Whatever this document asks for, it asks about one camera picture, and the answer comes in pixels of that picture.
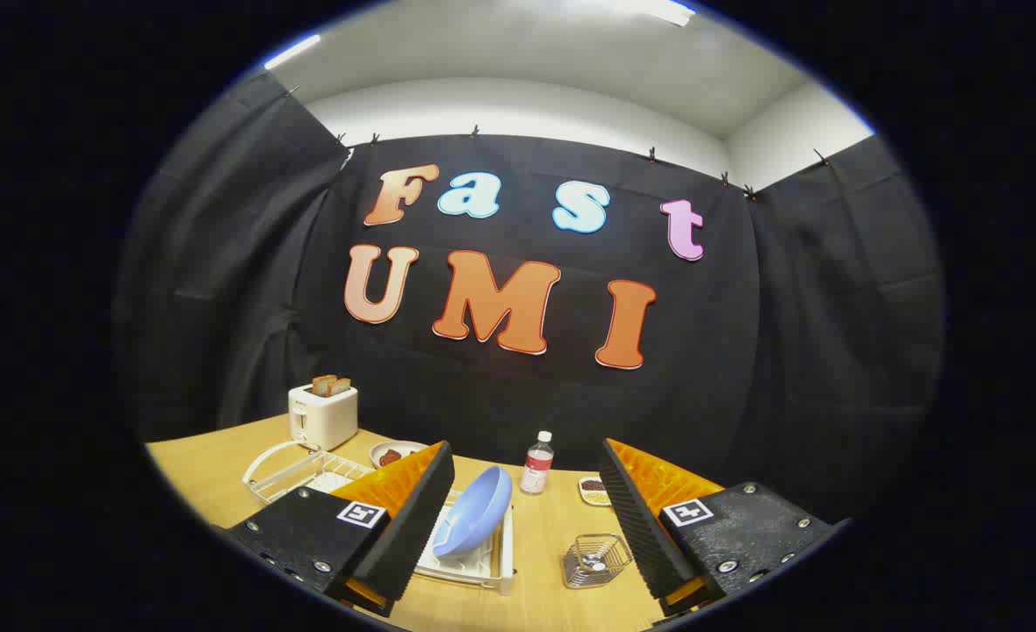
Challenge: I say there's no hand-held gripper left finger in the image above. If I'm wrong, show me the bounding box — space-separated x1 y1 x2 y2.
216 441 456 618

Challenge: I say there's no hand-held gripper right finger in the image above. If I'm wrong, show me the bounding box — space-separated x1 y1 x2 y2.
600 437 853 620

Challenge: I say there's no blue plate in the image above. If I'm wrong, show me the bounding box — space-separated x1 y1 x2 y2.
432 465 514 557

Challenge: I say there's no metal wire basket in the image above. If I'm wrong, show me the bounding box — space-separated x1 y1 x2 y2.
562 533 635 589

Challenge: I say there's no white wire dish rack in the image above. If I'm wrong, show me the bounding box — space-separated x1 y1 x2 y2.
242 439 515 598

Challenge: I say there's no small white round plate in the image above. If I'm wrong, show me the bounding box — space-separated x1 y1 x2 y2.
369 440 431 469

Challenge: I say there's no white drip tray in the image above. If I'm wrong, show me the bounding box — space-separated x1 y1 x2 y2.
307 472 501 587

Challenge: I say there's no red label water bottle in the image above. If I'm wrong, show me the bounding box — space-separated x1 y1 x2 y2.
520 430 555 495

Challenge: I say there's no white toaster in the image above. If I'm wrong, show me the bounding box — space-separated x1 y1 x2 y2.
288 384 359 452

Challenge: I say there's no ceiling light strip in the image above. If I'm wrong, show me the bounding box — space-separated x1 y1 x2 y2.
632 0 696 27
263 33 321 71

